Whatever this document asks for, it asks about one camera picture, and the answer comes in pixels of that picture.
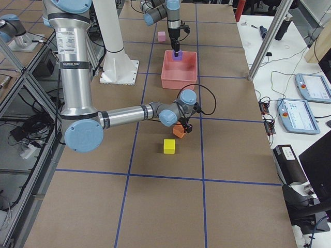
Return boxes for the black label box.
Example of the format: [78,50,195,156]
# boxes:
[273,145,307,185]

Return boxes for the aluminium frame post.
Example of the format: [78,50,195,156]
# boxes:
[247,0,293,81]

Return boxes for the near teach pendant tablet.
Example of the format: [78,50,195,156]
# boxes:
[277,98,320,135]

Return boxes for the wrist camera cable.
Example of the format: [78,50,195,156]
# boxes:
[179,82,217,116]

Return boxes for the pink plastic bin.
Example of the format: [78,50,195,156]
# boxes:
[161,50,197,90]

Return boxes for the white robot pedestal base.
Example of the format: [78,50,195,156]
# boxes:
[93,1,139,85]

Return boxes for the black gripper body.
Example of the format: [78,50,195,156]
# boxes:
[168,25,191,43]
[179,102,201,127]

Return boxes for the black monitor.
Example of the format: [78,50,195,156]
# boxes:
[299,132,330,202]

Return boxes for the purple foam block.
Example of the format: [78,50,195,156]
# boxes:
[172,50,183,61]

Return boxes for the orange foam block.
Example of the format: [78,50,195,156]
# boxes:
[172,125,186,138]

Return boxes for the yellow foam block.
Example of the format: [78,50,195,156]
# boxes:
[163,139,175,154]

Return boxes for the far teach pendant tablet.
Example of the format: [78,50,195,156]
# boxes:
[295,73,330,104]

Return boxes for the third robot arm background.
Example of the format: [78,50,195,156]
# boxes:
[1,14,33,49]

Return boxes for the black water bottle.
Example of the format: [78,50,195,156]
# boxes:
[275,13,293,41]

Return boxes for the teach pendant tablet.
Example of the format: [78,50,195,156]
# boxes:
[295,73,330,104]
[277,98,320,135]

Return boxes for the light pink foam block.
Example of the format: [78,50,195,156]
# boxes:
[157,31,166,42]

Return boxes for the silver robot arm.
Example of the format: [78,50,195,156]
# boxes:
[140,0,190,61]
[43,1,201,153]

